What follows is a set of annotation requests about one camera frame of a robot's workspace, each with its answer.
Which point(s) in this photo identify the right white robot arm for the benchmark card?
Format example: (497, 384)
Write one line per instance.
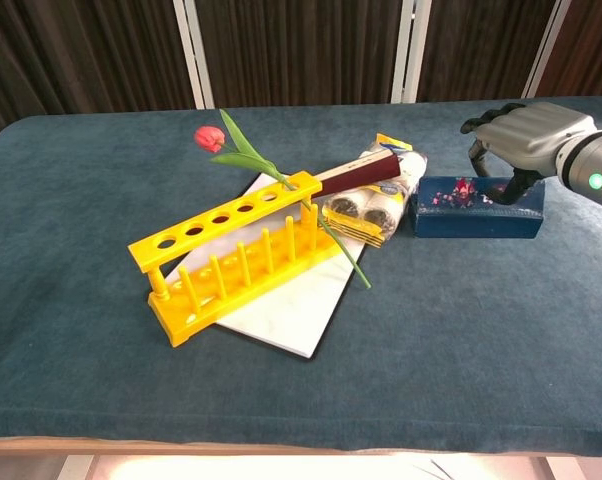
(596, 170)

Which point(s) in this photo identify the blue floral box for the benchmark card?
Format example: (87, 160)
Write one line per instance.
(471, 220)

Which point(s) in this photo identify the yellow test tube rack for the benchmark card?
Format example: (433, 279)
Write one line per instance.
(181, 320)

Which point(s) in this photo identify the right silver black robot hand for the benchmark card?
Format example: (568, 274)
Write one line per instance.
(531, 135)

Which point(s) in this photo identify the red artificial tulip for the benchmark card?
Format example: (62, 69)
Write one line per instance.
(208, 137)

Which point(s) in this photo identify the blue velvet tablecloth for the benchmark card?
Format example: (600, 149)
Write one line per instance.
(456, 325)

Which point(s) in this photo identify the white marble tile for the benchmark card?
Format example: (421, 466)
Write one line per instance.
(286, 310)

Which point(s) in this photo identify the clear snack roll package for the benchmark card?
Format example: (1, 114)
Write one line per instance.
(376, 215)

